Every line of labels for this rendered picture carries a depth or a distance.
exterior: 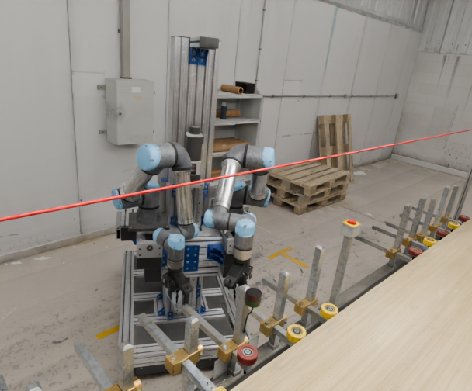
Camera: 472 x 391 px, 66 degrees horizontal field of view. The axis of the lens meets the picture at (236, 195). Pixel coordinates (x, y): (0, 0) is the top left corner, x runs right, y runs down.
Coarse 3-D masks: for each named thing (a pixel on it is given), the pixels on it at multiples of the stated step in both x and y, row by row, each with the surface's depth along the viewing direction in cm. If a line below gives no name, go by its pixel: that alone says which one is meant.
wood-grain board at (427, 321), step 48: (384, 288) 193; (432, 288) 198; (336, 336) 155; (384, 336) 158; (432, 336) 161; (240, 384) 127; (288, 384) 129; (336, 384) 132; (384, 384) 134; (432, 384) 136
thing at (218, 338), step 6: (186, 306) 169; (186, 312) 167; (192, 312) 166; (198, 318) 163; (204, 324) 159; (204, 330) 159; (210, 330) 156; (216, 330) 157; (210, 336) 156; (216, 336) 154; (222, 336) 154; (216, 342) 154; (222, 342) 151; (234, 354) 145; (234, 360) 146; (246, 366) 141
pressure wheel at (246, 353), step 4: (244, 344) 144; (248, 344) 144; (240, 348) 142; (244, 348) 143; (248, 348) 143; (252, 348) 143; (240, 352) 140; (244, 352) 141; (248, 352) 141; (252, 352) 141; (256, 352) 141; (240, 356) 139; (244, 356) 139; (248, 356) 139; (252, 356) 139; (256, 356) 139; (240, 360) 139; (244, 360) 138; (248, 360) 138; (252, 360) 138; (256, 360) 140; (244, 364) 139; (248, 364) 138; (252, 364) 139; (244, 372) 144
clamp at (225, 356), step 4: (232, 340) 151; (224, 344) 148; (228, 344) 148; (232, 344) 149; (236, 344) 149; (240, 344) 149; (220, 348) 146; (228, 348) 146; (232, 348) 147; (236, 348) 147; (220, 352) 146; (224, 352) 144; (228, 352) 145; (220, 356) 146; (224, 356) 144; (228, 356) 145; (224, 360) 145; (228, 360) 146
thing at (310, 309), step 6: (264, 282) 199; (270, 282) 196; (270, 288) 196; (276, 288) 193; (288, 294) 188; (294, 300) 185; (312, 306) 180; (312, 312) 178; (318, 312) 177; (318, 318) 176; (324, 318) 173
